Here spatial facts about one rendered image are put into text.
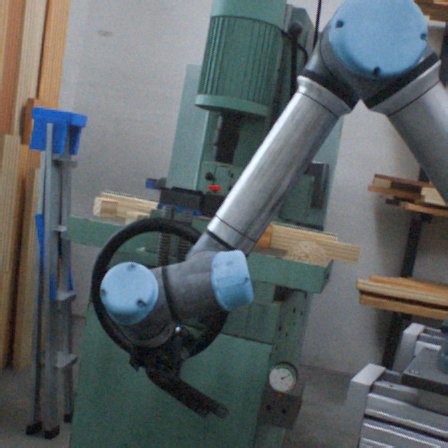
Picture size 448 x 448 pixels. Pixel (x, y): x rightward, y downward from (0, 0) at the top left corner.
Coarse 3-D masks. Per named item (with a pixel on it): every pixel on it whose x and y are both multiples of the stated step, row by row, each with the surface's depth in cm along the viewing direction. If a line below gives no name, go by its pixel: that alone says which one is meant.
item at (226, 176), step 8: (208, 168) 164; (216, 168) 164; (224, 168) 164; (232, 168) 165; (240, 168) 173; (200, 176) 165; (216, 176) 164; (224, 176) 164; (232, 176) 165; (240, 176) 175; (200, 184) 165; (208, 184) 165; (216, 184) 164; (224, 184) 164; (232, 184) 168; (208, 192) 165; (224, 192) 164
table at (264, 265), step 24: (72, 216) 161; (96, 216) 167; (120, 216) 175; (72, 240) 161; (96, 240) 159; (144, 240) 157; (144, 264) 147; (168, 264) 146; (264, 264) 151; (288, 264) 150; (312, 264) 149; (312, 288) 149
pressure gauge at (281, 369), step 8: (272, 368) 145; (280, 368) 145; (288, 368) 144; (296, 368) 146; (272, 376) 145; (280, 376) 145; (288, 376) 144; (296, 376) 144; (272, 384) 145; (280, 384) 145; (288, 384) 144; (280, 392) 146
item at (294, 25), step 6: (294, 24) 149; (300, 24) 150; (288, 30) 150; (294, 30) 150; (300, 30) 150; (294, 36) 151; (294, 42) 153; (294, 48) 154; (294, 54) 155; (294, 60) 157; (294, 66) 158; (294, 72) 159; (294, 78) 160; (294, 84) 162; (294, 90) 163
